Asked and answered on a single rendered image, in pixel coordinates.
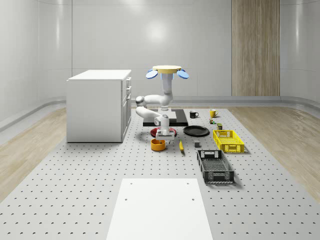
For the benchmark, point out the drone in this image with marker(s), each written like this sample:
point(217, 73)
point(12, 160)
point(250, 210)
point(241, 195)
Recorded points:
point(167, 68)

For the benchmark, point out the white cabinet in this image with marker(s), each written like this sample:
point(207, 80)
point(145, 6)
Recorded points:
point(95, 110)

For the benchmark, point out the dark grey basket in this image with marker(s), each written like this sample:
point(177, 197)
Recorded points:
point(216, 165)

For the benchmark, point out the yellow mug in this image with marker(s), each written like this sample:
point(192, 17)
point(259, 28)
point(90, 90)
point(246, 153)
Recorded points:
point(213, 113)

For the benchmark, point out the banana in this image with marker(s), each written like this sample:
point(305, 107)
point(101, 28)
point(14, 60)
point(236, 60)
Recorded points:
point(181, 146)

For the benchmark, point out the grey cube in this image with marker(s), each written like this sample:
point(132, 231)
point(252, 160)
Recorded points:
point(197, 144)

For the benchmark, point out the flat-sided can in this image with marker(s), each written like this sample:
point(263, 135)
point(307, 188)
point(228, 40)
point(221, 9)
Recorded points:
point(219, 126)

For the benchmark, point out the puzzle cube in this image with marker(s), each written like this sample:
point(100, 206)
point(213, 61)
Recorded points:
point(212, 121)

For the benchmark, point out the white board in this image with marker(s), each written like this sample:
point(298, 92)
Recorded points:
point(160, 210)

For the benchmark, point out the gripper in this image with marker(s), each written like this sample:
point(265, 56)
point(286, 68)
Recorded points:
point(165, 135)

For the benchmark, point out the yellow basket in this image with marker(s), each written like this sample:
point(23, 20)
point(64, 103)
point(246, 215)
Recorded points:
point(228, 141)

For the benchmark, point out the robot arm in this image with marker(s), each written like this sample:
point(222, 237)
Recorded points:
point(160, 99)

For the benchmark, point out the black mug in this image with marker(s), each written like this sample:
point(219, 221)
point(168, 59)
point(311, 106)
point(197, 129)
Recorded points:
point(193, 114)

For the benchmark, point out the black plate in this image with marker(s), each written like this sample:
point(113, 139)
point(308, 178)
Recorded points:
point(196, 131)

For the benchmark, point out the yellow bowl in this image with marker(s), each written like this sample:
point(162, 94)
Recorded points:
point(157, 147)

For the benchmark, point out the red plate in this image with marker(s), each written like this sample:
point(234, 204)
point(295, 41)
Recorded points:
point(173, 132)

